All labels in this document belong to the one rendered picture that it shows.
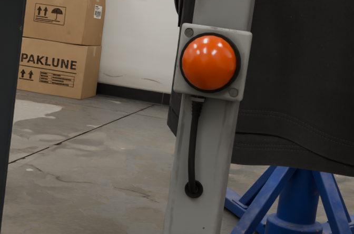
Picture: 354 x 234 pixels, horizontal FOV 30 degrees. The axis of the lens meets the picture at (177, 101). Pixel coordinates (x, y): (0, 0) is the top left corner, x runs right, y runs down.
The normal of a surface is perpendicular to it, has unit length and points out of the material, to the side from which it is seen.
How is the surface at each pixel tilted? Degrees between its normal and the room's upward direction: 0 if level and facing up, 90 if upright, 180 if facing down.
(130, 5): 90
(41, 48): 89
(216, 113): 90
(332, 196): 43
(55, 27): 90
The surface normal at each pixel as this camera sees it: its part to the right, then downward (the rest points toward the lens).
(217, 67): 0.29, 0.31
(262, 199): -0.34, -0.72
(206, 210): -0.19, 0.08
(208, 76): -0.08, 0.57
